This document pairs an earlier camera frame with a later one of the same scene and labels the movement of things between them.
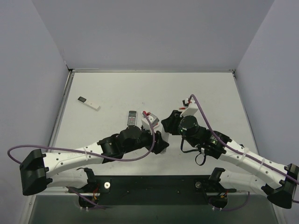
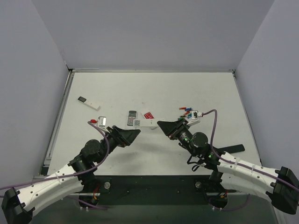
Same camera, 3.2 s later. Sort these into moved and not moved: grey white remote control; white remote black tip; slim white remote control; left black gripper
Moved: left black gripper; slim white remote control
Not moved: grey white remote control; white remote black tip
